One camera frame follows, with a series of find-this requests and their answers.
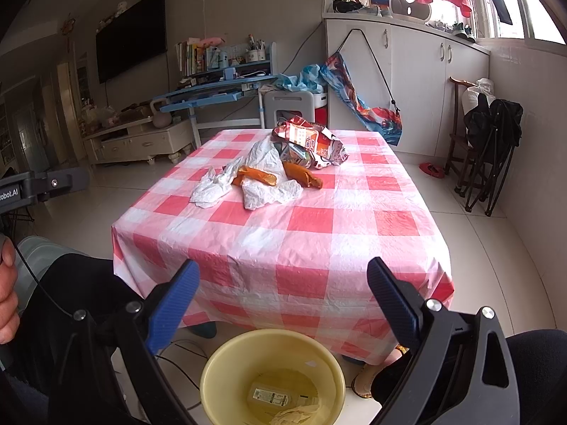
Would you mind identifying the white wall cabinet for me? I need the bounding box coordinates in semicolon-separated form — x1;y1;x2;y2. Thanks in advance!
324;13;489;159

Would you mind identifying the red floor dish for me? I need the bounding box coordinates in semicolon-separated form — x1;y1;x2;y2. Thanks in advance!
419;162;446;180

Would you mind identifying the wooden chair with clothes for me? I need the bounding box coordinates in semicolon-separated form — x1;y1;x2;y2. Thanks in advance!
444;77;495;198

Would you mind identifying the row of books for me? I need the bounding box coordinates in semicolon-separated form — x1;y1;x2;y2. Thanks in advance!
175;38;207;78

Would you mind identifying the black wall television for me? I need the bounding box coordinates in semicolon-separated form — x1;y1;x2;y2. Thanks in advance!
95;0;167;84

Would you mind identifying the light blue plastic bag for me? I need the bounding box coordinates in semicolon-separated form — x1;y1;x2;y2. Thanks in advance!
274;64;326;94

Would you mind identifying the cream tv cabinet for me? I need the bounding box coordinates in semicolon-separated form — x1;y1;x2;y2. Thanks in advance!
84;117;193;165

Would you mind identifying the large white crumpled paper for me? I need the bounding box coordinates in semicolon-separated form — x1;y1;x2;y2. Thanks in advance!
190;136;304;211

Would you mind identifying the white paper wad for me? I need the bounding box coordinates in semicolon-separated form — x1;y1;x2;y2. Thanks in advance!
269;405;319;425

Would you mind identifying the person's left hand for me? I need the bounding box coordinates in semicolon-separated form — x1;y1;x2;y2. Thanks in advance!
0;239;20;344

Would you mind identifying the white plastic stool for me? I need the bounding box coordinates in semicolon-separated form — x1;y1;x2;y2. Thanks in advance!
263;90;315;129

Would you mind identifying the red white snack bag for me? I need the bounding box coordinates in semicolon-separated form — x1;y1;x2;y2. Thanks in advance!
272;116;349;170

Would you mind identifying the pink checkered tablecloth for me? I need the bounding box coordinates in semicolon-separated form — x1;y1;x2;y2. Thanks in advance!
112;130;455;364

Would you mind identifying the blue kids study desk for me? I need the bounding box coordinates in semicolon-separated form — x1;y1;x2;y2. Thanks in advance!
151;41;279;148

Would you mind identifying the yellow trash bin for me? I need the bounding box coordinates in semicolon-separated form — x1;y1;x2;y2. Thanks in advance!
200;329;346;424

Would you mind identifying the clear plastic bottle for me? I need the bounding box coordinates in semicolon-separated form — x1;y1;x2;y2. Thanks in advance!
247;382;319;410

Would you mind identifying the pink kettlebell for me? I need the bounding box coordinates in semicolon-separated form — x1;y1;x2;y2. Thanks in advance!
150;98;172;129

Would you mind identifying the colourful hanging bag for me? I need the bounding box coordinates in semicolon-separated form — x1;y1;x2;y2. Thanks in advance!
319;51;403;146

